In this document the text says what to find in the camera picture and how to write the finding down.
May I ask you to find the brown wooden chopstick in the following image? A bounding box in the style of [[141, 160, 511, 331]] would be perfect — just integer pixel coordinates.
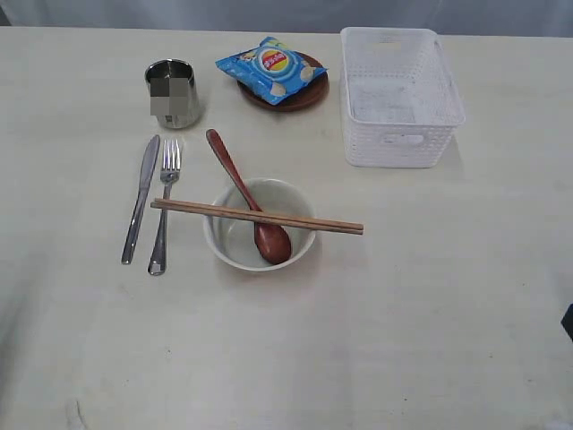
[[152, 197, 364, 231], [150, 201, 364, 236]]

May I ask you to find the red-brown wooden spoon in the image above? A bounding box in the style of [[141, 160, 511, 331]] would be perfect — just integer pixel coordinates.
[[206, 129, 292, 264]]

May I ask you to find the white patterned ceramic bowl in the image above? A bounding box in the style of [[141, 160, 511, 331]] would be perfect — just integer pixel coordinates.
[[203, 177, 316, 272]]

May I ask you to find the brown round plate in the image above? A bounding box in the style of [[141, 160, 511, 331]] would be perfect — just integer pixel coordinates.
[[237, 51, 329, 112]]

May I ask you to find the silver fork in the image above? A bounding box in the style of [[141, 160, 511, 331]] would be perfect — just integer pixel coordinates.
[[148, 138, 184, 276]]

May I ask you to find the blue chips bag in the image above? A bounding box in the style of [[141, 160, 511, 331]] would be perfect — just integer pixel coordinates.
[[216, 37, 327, 106]]

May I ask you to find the silver table knife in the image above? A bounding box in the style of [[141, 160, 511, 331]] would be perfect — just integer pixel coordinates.
[[121, 134, 160, 265]]

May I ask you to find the white perforated plastic basket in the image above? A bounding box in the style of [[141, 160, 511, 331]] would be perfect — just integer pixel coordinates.
[[339, 27, 466, 168]]

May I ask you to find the shiny steel cup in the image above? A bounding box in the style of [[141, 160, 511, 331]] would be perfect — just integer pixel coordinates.
[[144, 58, 201, 130]]

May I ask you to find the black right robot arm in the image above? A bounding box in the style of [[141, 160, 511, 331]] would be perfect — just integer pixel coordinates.
[[560, 304, 573, 341]]

